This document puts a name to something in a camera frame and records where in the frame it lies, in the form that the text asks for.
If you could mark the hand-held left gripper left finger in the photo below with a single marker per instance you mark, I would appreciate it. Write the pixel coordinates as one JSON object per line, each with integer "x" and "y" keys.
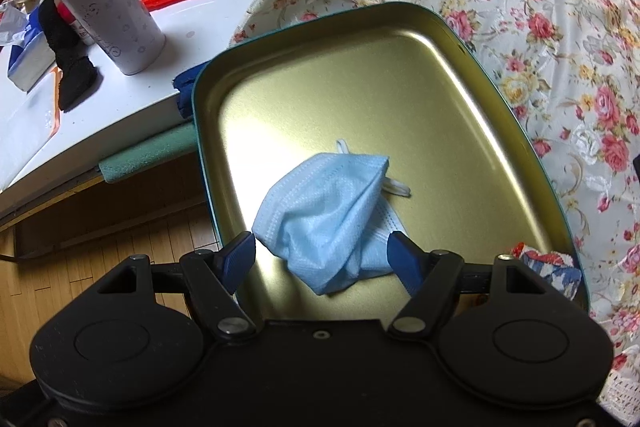
{"x": 241, "y": 253}

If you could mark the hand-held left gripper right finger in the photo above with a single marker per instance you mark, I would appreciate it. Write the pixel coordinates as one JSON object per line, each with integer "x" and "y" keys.
{"x": 404, "y": 259}

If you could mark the blue face mask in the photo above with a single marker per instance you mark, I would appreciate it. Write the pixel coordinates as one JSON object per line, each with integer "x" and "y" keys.
{"x": 320, "y": 207}

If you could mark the gold metal tin tray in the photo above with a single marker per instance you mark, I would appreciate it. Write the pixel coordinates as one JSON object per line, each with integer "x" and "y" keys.
{"x": 350, "y": 107}

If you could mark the green foam tube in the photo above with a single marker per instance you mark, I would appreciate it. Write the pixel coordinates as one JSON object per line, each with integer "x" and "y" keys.
{"x": 145, "y": 152}

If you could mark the floral fabric pouch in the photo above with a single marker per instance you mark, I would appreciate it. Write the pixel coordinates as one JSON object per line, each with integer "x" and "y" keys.
{"x": 550, "y": 267}

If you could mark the dark blue cloth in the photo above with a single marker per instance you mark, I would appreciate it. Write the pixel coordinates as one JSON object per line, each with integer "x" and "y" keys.
{"x": 186, "y": 97}

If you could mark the black knit sock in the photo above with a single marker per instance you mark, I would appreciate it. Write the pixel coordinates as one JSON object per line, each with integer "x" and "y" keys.
{"x": 67, "y": 52}

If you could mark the blue white tissue box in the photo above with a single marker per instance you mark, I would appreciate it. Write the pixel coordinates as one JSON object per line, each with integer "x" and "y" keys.
{"x": 30, "y": 62}

